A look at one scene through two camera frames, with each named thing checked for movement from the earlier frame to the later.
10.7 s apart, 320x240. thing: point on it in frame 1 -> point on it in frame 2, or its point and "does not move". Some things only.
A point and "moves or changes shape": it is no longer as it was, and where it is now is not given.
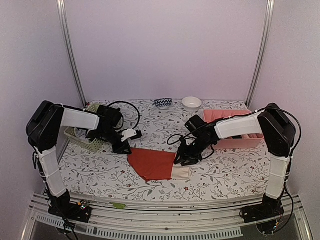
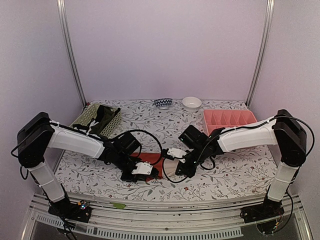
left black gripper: x=119 y=149 -> x=137 y=177
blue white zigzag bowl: x=163 y=103 does not move
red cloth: x=156 y=165 moves or changes shape
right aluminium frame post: x=269 y=7 does not move
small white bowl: x=191 y=103 does not move
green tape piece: x=118 y=205 does not move
